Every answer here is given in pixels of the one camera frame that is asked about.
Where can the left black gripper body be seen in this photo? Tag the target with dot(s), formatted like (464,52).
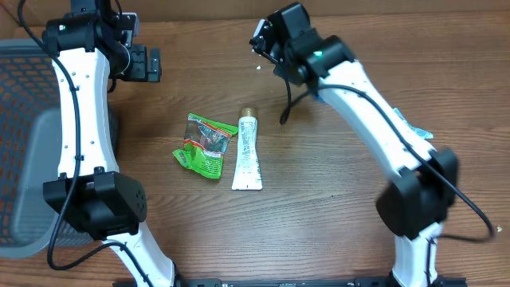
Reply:
(137,69)

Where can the teal tissue packet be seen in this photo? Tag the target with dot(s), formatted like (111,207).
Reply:
(420,132)

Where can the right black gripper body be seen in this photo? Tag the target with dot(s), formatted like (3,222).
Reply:
(282,70)

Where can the grey plastic basket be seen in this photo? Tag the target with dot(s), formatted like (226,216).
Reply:
(31,138)

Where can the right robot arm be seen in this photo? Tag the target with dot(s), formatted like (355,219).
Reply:
(421,179)

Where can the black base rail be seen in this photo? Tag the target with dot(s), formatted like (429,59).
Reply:
(357,282)

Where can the white tube gold cap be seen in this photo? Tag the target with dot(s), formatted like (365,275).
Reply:
(247,174)

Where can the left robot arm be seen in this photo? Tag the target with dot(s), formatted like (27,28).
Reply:
(92,49)

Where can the green snack packet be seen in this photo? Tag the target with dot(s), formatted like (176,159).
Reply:
(204,145)

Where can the blue snack packet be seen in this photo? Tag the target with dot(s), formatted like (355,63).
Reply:
(319,98)

